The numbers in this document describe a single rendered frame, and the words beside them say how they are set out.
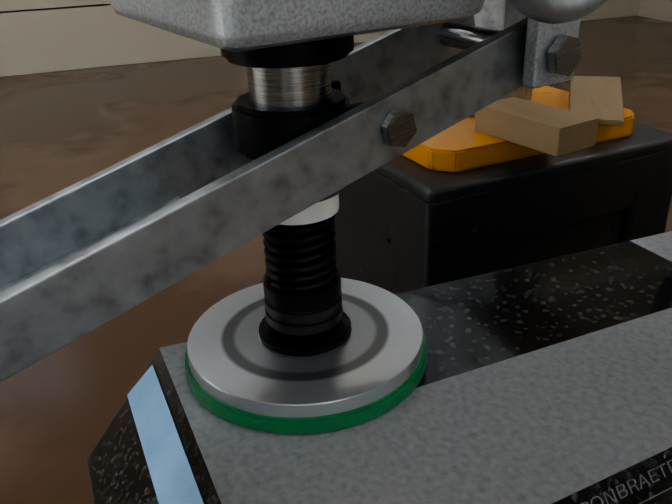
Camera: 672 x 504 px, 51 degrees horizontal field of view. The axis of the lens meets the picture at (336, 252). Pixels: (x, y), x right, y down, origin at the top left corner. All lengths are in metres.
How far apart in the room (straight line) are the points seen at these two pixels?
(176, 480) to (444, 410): 0.22
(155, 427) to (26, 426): 1.41
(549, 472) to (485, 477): 0.05
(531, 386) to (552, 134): 0.70
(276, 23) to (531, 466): 0.36
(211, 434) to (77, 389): 1.54
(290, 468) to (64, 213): 0.26
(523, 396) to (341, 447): 0.16
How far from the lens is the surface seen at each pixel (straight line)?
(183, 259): 0.49
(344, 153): 0.53
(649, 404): 0.64
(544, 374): 0.65
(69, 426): 1.99
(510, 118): 1.32
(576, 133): 1.29
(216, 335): 0.66
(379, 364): 0.60
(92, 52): 6.50
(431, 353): 0.66
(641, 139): 1.54
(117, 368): 2.16
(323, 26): 0.44
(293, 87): 0.53
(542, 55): 0.61
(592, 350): 0.70
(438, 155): 1.28
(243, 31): 0.42
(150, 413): 0.66
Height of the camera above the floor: 1.18
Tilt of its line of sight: 26 degrees down
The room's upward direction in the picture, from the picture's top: 2 degrees counter-clockwise
